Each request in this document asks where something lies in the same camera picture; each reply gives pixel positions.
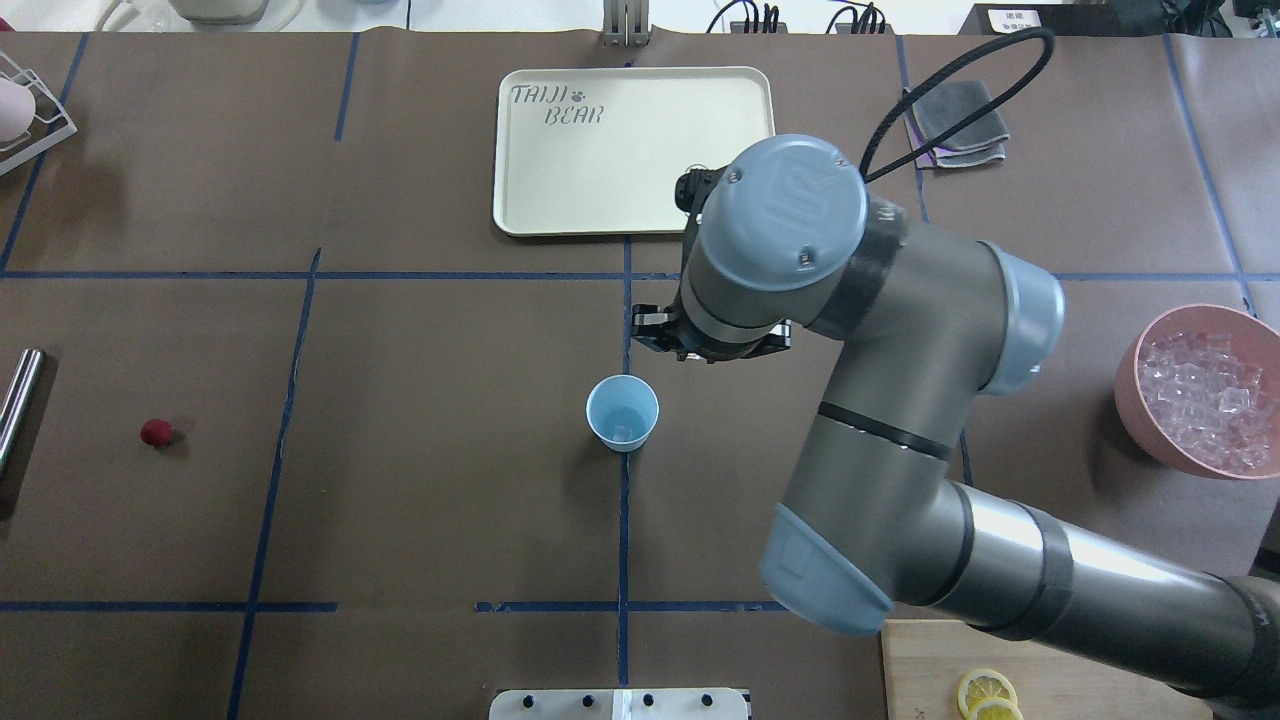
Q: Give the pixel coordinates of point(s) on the aluminium frame post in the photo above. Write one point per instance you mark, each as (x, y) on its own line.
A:
(626, 23)

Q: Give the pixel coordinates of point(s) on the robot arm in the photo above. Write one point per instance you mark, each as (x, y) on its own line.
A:
(786, 233)

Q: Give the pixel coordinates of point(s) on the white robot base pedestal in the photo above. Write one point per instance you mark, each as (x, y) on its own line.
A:
(623, 703)

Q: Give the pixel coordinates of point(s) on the folded grey cloth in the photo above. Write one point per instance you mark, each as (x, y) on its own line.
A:
(981, 143)

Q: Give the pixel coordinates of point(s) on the pink cup on rack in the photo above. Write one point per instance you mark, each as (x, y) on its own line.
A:
(17, 109)

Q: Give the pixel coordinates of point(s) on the pink bowl of ice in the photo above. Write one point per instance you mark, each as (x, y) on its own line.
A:
(1197, 390)

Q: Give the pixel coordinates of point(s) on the cream bear serving tray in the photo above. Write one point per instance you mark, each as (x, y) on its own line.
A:
(582, 152)

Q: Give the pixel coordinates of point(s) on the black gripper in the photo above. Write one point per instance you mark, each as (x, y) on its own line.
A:
(657, 332)

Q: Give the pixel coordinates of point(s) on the wooden cutting board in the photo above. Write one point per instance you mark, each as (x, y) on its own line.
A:
(924, 661)

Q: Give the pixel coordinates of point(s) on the light blue plastic cup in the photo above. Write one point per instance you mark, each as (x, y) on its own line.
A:
(622, 411)

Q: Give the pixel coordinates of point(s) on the red strawberry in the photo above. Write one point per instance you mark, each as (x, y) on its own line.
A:
(157, 433)

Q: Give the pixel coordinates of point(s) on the steel muddler black tip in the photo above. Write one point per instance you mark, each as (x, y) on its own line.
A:
(17, 397)

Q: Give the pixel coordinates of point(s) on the white wire cup rack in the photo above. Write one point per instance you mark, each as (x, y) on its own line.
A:
(52, 125)

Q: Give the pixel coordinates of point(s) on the lemon slices row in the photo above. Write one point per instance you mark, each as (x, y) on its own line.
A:
(986, 694)

